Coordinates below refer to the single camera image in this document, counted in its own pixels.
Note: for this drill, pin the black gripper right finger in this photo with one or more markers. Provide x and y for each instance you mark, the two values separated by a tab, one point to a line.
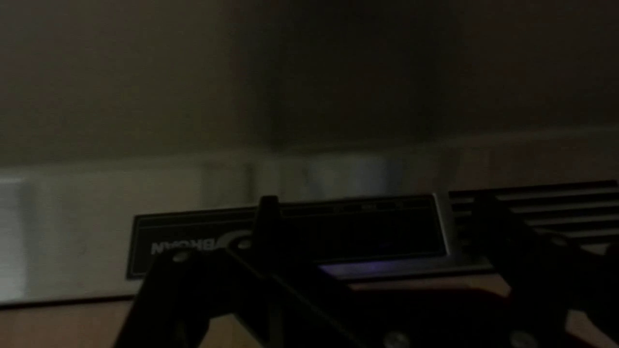
504	240

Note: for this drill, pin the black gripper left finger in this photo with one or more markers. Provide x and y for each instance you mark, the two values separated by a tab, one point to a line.
268	224

